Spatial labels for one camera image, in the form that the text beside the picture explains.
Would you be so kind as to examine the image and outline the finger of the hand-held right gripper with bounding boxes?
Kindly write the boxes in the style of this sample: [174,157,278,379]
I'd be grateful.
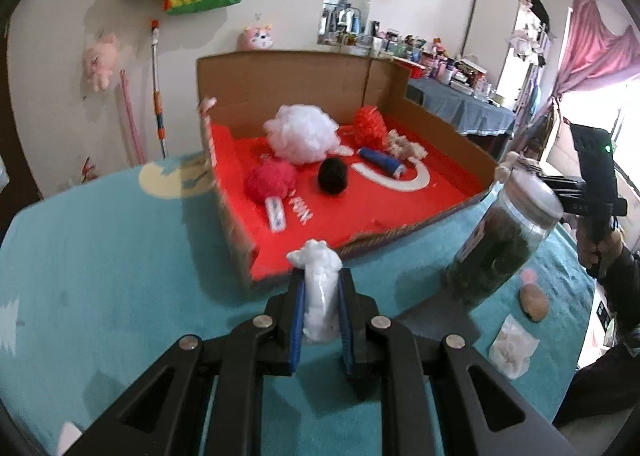
[537,175,587,213]

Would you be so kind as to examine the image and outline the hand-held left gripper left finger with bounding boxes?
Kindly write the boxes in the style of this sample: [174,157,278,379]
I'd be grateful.
[65,271,308,456]

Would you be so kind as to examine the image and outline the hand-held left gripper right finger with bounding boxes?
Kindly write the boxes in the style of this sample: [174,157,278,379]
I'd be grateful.
[337,271,581,456]

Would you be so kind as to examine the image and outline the white cloth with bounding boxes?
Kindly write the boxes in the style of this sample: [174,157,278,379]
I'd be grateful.
[286,238,344,344]

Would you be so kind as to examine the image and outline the glass jar of green herbs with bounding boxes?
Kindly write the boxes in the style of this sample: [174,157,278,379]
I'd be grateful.
[445,163,566,309]

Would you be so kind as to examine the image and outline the cardboard box with red lining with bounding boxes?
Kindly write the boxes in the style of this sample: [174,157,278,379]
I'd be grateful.
[196,50,508,289]

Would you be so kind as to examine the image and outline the red yarn ball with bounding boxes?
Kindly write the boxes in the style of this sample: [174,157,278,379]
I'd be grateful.
[244,159,297,202]

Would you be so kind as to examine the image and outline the black yarn ball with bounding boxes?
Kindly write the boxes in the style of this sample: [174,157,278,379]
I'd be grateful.
[318,158,348,196]

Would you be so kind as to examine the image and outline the beige knotted rope toy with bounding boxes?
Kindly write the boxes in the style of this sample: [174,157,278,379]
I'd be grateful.
[386,131,428,159]

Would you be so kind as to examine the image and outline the blue cloth roll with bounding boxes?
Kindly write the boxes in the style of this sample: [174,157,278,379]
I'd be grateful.
[357,147,405,179]

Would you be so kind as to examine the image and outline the person's right forearm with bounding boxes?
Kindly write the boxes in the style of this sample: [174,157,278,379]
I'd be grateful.
[552,236,640,432]

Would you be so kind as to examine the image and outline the person's right hand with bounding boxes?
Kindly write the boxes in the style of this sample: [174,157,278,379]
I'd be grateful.
[575,226,627,280]

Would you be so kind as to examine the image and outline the pink curtain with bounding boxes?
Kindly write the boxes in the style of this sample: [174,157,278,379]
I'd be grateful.
[550,0,640,102]

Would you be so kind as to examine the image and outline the table with grey cloth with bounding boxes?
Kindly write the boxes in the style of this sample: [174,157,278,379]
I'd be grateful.
[404,77,517,162]

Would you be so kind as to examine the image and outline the brown stone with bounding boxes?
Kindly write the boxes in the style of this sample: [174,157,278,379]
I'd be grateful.
[517,283,550,323]

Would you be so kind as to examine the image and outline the white cabinet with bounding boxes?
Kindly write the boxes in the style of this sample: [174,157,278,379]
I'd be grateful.
[460,0,536,112]

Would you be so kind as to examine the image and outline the translucent plastic packet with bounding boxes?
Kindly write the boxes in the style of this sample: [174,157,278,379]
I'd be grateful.
[489,314,541,379]

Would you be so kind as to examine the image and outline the cluster of bottles and jars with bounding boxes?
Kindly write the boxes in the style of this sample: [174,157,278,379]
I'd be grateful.
[320,6,506,109]

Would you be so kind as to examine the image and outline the white mesh bath puff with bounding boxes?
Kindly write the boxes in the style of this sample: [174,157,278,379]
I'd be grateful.
[263,104,341,165]

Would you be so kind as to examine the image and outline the red mesh pompom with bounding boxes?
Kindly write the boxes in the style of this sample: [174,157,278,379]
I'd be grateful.
[353,106,388,147]

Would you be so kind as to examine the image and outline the pink sticks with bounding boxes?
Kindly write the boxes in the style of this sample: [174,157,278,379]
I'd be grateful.
[118,68,146,164]

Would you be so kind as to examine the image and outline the mop with orange grip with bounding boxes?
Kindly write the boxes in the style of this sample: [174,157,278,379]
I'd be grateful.
[150,18,168,159]

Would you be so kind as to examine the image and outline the pink cat plush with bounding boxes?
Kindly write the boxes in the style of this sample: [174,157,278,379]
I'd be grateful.
[236,23,275,52]

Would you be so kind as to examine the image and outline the pink plush on wall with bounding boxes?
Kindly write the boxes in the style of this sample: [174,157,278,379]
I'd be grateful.
[82,33,119,91]

